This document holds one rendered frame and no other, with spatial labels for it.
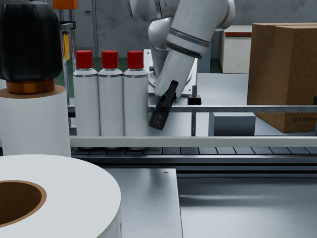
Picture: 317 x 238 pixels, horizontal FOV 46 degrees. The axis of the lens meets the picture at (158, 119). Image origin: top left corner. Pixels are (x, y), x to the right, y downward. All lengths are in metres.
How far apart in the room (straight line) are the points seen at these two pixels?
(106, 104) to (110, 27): 8.04
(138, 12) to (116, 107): 0.52
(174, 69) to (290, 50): 0.38
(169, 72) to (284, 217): 0.33
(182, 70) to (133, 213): 0.30
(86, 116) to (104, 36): 8.08
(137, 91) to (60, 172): 0.42
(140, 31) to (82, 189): 8.37
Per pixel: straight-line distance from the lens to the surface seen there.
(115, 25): 8.76
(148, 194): 0.62
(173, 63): 0.72
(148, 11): 1.23
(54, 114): 0.49
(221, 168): 0.79
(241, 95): 1.53
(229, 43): 6.29
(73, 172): 0.36
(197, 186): 0.76
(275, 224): 0.67
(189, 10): 0.73
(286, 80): 1.02
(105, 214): 0.29
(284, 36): 1.03
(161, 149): 0.80
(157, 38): 1.34
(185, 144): 0.77
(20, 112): 0.49
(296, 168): 0.83
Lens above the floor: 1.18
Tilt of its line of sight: 17 degrees down
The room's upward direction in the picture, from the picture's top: straight up
